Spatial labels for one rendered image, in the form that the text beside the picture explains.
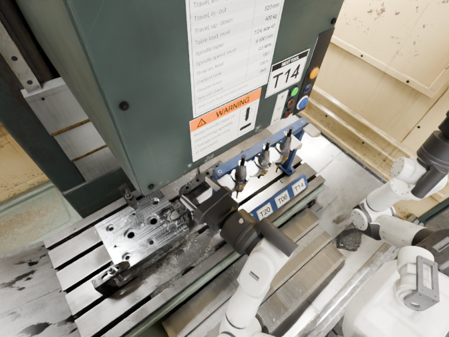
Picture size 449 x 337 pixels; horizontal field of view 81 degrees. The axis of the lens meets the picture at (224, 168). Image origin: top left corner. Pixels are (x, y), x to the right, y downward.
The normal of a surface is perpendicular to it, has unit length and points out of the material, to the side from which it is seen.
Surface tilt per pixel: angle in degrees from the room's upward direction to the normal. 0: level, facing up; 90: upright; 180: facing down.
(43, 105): 90
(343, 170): 24
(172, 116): 90
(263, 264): 57
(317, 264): 8
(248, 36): 90
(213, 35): 90
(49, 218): 0
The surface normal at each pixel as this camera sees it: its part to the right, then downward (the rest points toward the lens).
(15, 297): 0.37, -0.73
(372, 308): -0.19, -0.80
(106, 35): 0.61, 0.66
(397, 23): -0.79, 0.48
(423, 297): -0.48, 0.59
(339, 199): -0.28, -0.34
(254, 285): -0.57, 0.15
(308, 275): 0.15, -0.65
